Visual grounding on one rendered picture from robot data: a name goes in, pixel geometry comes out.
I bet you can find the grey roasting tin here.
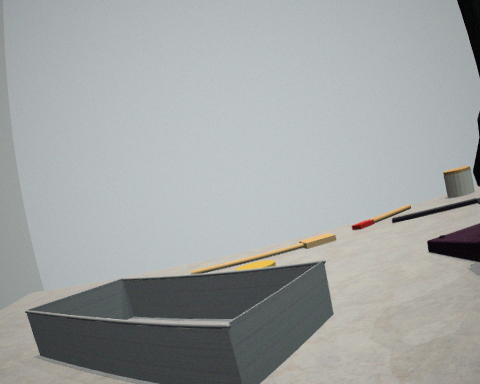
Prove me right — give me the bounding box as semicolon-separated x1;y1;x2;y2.
25;259;334;384

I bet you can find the yellow flat disc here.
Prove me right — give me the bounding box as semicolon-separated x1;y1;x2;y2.
236;260;276;270

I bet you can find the grey canister with wooden lid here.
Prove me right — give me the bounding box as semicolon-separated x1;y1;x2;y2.
443;166;475;198

